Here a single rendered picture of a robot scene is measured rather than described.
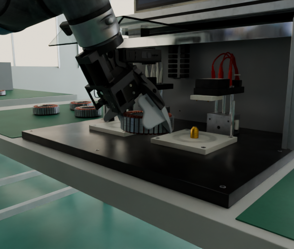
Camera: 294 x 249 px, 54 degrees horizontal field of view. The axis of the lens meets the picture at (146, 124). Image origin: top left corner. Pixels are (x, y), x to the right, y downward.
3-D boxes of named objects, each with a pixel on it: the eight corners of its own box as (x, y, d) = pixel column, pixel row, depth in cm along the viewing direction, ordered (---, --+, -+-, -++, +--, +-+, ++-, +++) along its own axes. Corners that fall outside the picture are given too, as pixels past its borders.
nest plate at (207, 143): (205, 155, 59) (205, 149, 59) (150, 143, 69) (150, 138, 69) (237, 142, 70) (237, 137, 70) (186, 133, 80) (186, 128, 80)
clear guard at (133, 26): (105, 40, 63) (104, 11, 62) (48, 46, 79) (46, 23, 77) (189, 48, 87) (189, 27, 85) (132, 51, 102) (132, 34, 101)
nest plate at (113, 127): (124, 137, 75) (123, 132, 75) (89, 129, 85) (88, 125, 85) (160, 128, 86) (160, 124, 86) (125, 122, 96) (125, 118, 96)
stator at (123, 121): (149, 138, 53) (149, 118, 52) (109, 129, 60) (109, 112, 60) (184, 131, 61) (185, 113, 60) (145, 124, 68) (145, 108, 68)
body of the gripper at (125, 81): (97, 112, 55) (66, 55, 49) (124, 88, 60) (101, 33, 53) (124, 117, 50) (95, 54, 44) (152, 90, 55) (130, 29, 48)
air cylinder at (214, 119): (231, 136, 76) (232, 115, 75) (206, 132, 81) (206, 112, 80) (239, 133, 80) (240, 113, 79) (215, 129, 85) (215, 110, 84)
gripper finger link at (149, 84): (151, 116, 55) (121, 82, 54) (156, 110, 56) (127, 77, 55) (164, 107, 51) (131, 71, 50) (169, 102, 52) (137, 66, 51)
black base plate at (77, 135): (228, 209, 41) (229, 194, 41) (21, 138, 83) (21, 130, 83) (311, 145, 75) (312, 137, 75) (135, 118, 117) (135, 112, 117)
